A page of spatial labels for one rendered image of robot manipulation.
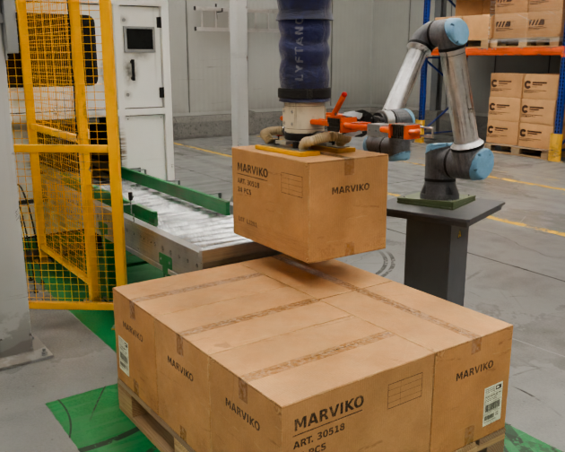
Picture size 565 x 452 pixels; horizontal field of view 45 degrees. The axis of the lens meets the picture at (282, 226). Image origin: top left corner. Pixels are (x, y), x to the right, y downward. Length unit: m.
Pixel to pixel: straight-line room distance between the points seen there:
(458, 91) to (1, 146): 2.10
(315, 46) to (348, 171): 0.53
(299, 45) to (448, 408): 1.49
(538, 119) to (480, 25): 1.82
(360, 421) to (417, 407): 0.24
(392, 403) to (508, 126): 9.21
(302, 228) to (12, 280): 1.55
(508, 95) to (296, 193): 8.67
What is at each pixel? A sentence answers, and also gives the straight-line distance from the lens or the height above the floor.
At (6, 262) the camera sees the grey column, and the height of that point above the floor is 0.50.
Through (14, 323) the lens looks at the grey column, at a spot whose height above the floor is 0.19.
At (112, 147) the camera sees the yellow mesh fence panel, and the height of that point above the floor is 1.00.
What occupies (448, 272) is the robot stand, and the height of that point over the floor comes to 0.45.
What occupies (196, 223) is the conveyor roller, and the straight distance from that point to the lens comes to 3.84.
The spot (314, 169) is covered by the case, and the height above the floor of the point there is 1.04.
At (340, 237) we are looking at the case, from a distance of 2.73.
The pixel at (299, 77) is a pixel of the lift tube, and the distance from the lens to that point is 2.82.
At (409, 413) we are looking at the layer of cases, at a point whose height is 0.36.
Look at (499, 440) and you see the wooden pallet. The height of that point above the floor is 0.10.
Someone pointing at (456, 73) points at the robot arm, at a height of 1.39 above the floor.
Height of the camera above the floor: 1.45
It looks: 14 degrees down
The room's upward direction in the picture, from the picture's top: straight up
